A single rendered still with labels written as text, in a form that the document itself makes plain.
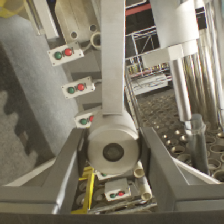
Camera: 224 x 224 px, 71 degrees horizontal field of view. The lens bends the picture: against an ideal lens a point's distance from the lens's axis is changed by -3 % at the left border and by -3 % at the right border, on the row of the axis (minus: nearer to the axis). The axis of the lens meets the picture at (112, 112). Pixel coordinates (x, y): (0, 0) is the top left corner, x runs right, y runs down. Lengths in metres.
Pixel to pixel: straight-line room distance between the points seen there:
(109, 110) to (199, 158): 1.31
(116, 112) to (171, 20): 0.97
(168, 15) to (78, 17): 0.51
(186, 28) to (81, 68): 0.64
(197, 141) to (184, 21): 0.82
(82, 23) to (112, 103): 0.82
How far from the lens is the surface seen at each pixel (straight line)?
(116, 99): 0.15
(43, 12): 0.92
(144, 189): 1.04
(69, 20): 0.96
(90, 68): 0.89
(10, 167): 1.38
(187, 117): 1.26
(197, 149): 1.39
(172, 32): 1.09
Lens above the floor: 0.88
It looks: 4 degrees down
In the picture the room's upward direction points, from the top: 73 degrees clockwise
